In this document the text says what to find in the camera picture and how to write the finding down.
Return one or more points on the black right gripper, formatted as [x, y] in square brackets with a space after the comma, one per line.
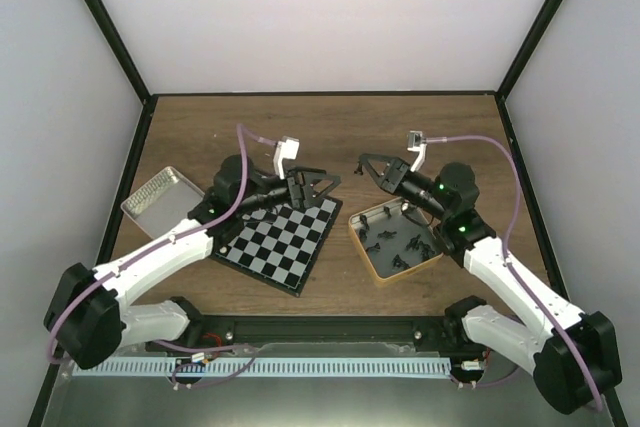
[394, 179]

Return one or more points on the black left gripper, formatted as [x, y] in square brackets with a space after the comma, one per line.
[302, 195]

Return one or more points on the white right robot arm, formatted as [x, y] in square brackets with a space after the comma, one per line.
[571, 355]

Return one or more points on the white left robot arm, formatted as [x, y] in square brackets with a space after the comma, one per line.
[213, 223]

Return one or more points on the black white chessboard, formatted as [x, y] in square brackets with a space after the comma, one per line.
[280, 246]

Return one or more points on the tan metal tray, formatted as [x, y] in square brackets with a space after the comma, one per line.
[394, 241]

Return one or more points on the silver metal tray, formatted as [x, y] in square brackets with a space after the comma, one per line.
[162, 202]

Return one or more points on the light blue slotted strip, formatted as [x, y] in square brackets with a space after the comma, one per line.
[422, 367]

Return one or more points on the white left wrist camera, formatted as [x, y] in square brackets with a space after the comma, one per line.
[285, 149]

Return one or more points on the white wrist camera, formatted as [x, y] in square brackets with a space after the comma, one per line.
[417, 144]
[285, 149]

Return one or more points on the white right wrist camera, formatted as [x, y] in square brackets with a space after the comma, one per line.
[417, 144]

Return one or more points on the black enclosure frame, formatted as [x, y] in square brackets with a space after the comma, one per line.
[105, 22]

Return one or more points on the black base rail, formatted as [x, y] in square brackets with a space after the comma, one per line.
[424, 333]

